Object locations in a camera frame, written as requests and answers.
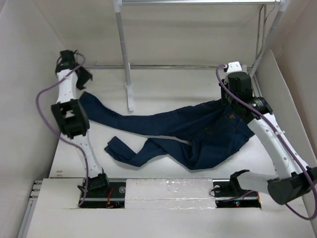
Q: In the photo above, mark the dark blue denim trousers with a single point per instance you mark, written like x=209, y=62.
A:
x=198, y=137

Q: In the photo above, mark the silver wire hanger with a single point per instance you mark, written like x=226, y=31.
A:
x=261, y=30

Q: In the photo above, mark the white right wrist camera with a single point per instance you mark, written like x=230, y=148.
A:
x=232, y=67

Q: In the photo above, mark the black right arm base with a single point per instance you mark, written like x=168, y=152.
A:
x=229, y=194

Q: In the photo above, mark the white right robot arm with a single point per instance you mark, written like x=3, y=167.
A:
x=293, y=177

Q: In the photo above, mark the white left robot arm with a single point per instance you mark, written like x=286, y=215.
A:
x=73, y=121

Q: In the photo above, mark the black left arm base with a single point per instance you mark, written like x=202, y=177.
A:
x=102, y=193

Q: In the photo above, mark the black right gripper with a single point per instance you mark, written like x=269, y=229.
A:
x=225, y=100

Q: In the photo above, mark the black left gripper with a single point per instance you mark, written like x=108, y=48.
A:
x=86, y=76

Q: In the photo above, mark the white clothes rack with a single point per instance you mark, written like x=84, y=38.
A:
x=190, y=33

